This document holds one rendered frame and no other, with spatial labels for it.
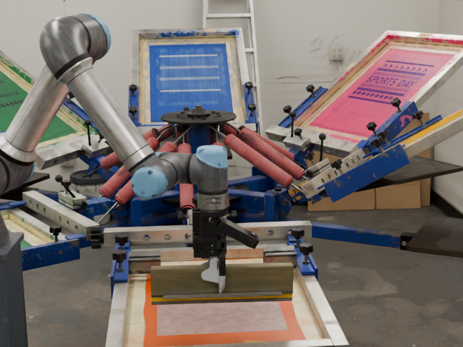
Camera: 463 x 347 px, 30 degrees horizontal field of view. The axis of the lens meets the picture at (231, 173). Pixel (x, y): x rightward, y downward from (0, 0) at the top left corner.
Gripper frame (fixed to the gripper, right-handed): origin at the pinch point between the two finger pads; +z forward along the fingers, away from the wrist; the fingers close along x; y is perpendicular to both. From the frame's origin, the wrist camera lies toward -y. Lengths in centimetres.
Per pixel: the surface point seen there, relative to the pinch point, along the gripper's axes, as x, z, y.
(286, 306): -18.7, 14.1, -19.1
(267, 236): -67, 9, -20
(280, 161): -116, -5, -31
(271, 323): -6.8, 14.1, -13.2
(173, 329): -6.2, 14.2, 12.4
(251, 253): -60, 12, -14
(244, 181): -137, 8, -19
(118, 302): -17.8, 10.8, 27.1
